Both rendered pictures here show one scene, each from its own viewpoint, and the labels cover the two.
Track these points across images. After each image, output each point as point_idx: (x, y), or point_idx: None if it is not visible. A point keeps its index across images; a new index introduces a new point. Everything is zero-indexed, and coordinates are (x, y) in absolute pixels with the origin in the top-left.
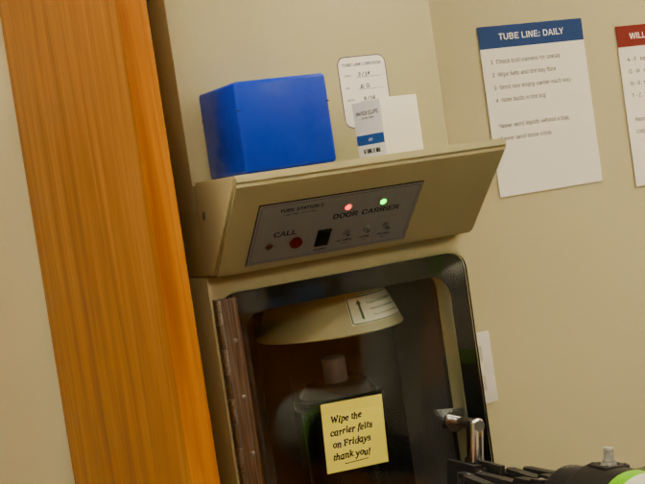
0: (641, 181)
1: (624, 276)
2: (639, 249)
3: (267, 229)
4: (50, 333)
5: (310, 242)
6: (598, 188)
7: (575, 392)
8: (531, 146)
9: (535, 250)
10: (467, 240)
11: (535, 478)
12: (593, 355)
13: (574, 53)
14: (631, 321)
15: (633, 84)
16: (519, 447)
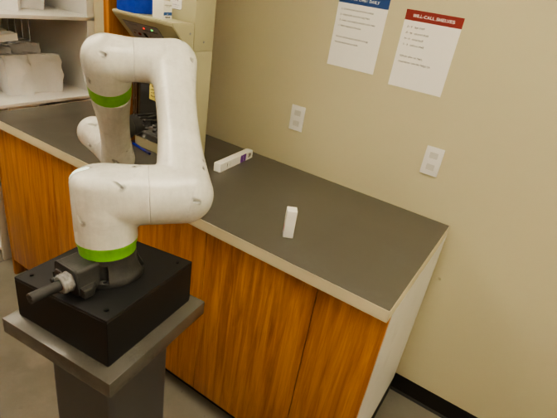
0: (391, 82)
1: (367, 116)
2: (379, 109)
3: (129, 26)
4: None
5: (143, 35)
6: (370, 77)
7: (331, 146)
8: (346, 48)
9: (334, 89)
10: (310, 73)
11: (140, 116)
12: (342, 138)
13: (380, 15)
14: (363, 134)
15: (405, 38)
16: (304, 151)
